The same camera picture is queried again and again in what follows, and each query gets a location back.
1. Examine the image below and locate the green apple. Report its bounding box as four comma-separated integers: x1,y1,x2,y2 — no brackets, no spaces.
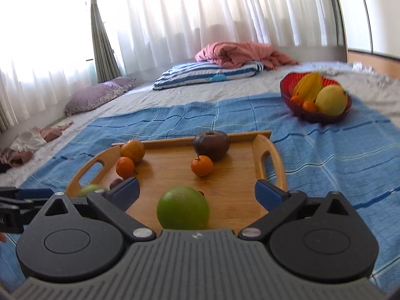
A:
156,186,210,230
77,184,109,198

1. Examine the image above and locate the large pale orange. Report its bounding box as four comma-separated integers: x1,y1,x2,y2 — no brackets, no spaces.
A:
120,139,145,164

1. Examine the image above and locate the small orange mandarin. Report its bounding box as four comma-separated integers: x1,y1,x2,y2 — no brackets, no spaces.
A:
190,155,214,177

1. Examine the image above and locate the dark purple mangosteen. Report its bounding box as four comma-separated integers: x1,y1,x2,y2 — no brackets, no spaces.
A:
192,131,231,162

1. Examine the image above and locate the person right hand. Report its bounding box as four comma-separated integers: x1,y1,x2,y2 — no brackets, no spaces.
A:
0,232,7,243

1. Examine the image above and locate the pile of clothes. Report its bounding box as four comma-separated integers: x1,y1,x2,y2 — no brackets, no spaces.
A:
1,121,74,173

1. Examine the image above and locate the wooden serving tray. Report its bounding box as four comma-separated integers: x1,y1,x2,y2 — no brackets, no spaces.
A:
64,129,288,237

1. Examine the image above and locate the small orange in bowl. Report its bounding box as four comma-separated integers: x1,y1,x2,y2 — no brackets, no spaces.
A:
302,100,319,113

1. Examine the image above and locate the purple pillow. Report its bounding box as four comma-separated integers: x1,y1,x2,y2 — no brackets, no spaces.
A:
64,77,136,117

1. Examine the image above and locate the yellow mango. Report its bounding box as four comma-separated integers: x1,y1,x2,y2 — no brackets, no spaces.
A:
315,85,348,116

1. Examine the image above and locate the yellow starfruit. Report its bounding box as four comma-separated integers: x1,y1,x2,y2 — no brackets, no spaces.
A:
292,72,323,102

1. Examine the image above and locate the red fruit bowl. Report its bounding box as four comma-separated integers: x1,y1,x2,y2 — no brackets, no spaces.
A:
280,72,352,125

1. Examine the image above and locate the white sheer curtain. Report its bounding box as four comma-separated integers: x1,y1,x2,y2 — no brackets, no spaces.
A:
1,0,345,132

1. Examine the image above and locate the grey bed sheet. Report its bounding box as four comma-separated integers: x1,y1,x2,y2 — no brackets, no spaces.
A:
1,62,399,186

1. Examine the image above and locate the blue white striped pillow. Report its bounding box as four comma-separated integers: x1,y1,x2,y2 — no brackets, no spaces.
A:
152,61,264,91

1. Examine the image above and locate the pink crumpled quilt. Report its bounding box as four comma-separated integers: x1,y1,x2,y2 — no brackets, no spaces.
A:
194,41,298,69

